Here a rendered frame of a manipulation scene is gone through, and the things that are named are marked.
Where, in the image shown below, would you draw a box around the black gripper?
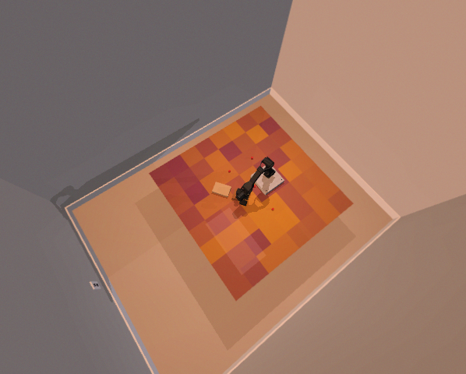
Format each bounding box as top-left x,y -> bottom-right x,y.
239,194 -> 250,206

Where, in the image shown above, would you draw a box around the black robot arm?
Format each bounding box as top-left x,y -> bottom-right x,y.
236,157 -> 275,202

